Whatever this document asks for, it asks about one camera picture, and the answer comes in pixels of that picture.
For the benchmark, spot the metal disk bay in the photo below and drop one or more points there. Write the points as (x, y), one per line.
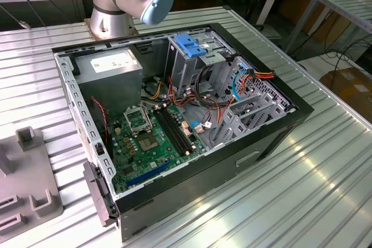
(261, 111)

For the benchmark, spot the multicolour power harness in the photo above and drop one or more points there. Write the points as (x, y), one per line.
(186, 103)

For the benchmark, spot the black RAM slot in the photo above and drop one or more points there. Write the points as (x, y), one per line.
(172, 132)
(180, 127)
(168, 133)
(176, 129)

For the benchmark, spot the metal optical drive cage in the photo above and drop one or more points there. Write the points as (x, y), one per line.
(186, 71)

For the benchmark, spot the metal locking lever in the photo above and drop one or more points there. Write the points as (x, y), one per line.
(148, 120)

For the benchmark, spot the CPU socket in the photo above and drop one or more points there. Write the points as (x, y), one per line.
(148, 142)

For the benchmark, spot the green motherboard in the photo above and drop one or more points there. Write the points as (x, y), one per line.
(162, 156)

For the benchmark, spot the blue plastic drive latch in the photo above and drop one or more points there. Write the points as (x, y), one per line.
(189, 46)

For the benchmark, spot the grey power supply unit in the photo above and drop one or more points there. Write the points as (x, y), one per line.
(116, 85)

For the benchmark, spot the blue expansion slot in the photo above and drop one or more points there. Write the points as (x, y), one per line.
(148, 173)

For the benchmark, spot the black open PC case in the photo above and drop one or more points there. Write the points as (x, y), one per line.
(189, 190)

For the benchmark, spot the large cardboard box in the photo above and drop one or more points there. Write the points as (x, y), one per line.
(348, 85)

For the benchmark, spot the grey parts rack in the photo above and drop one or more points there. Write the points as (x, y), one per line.
(29, 172)

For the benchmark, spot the metal slat shelf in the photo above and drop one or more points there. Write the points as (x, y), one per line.
(348, 7)

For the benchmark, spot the grey case rear bracket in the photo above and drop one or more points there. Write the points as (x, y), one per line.
(97, 190)

